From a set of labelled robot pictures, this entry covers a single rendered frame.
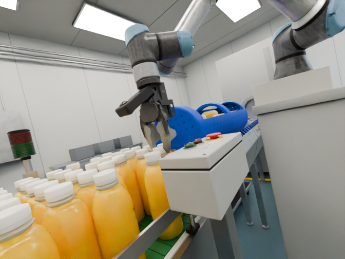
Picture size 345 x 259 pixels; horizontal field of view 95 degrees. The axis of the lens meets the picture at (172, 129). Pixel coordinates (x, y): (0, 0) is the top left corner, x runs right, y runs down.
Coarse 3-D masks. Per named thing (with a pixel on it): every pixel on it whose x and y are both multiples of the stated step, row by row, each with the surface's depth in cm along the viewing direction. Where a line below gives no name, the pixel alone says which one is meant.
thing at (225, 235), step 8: (224, 216) 32; (232, 216) 34; (216, 224) 33; (224, 224) 32; (232, 224) 33; (216, 232) 34; (224, 232) 32; (232, 232) 33; (216, 240) 34; (224, 240) 33; (232, 240) 32; (216, 248) 34; (224, 248) 33; (232, 248) 32; (240, 248) 35; (224, 256) 33; (232, 256) 32; (240, 256) 34
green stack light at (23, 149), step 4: (16, 144) 56; (20, 144) 57; (24, 144) 57; (28, 144) 58; (32, 144) 60; (12, 148) 56; (16, 148) 56; (20, 148) 56; (24, 148) 57; (28, 148) 58; (32, 148) 60; (12, 152) 57; (16, 152) 56; (20, 152) 56; (24, 152) 57; (28, 152) 58; (32, 152) 59; (16, 156) 56; (20, 156) 56; (24, 156) 57
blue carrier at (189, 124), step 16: (176, 112) 70; (192, 112) 68; (224, 112) 98; (240, 112) 118; (176, 128) 72; (192, 128) 67; (208, 128) 70; (224, 128) 86; (240, 128) 121; (176, 144) 74
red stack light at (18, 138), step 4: (24, 132) 58; (28, 132) 59; (8, 136) 56; (12, 136) 56; (16, 136) 56; (20, 136) 57; (24, 136) 58; (28, 136) 59; (12, 140) 56; (16, 140) 56; (20, 140) 57; (24, 140) 57; (28, 140) 59; (32, 140) 61; (12, 144) 56
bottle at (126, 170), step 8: (120, 168) 45; (128, 168) 46; (128, 176) 45; (128, 184) 45; (136, 184) 47; (136, 192) 46; (136, 200) 46; (136, 208) 45; (136, 216) 45; (144, 216) 48
